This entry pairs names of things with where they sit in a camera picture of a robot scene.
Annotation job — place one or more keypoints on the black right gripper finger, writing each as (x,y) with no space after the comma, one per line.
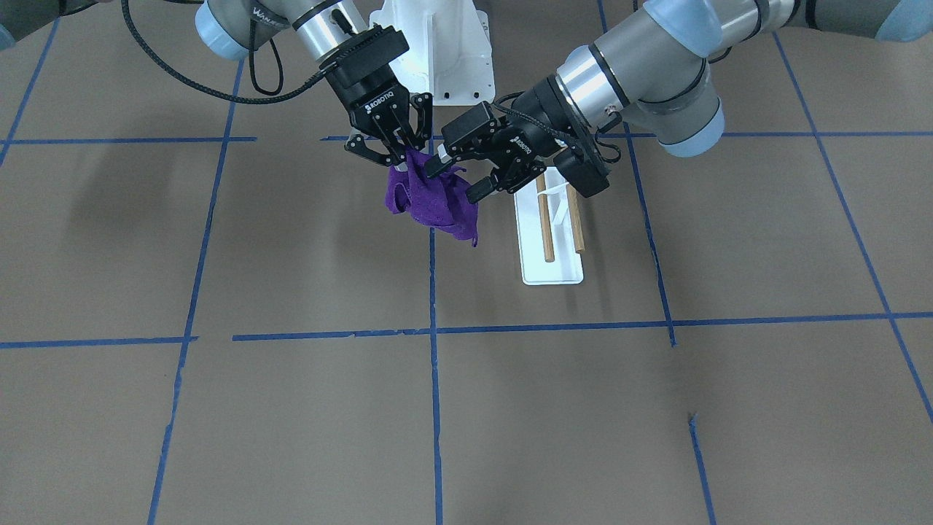
(423,105)
(385,152)

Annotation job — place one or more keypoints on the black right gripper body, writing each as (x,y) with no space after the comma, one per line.
(369,98)

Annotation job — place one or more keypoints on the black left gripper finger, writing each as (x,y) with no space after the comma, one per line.
(453,152)
(509,174)

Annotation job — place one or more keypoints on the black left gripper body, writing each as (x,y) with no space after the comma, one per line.
(531,125)

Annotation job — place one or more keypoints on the purple microfiber towel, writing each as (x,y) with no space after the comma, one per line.
(438,202)

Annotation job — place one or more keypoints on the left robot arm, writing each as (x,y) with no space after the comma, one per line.
(653,70)

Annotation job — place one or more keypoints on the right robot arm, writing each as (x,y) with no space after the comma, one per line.
(236,30)

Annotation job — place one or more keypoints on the wooden rack rod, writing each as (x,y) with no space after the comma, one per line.
(577,234)
(542,200)

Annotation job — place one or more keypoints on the white towel rack base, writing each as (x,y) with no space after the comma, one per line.
(567,268)

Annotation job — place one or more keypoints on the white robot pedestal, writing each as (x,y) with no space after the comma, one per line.
(450,51)

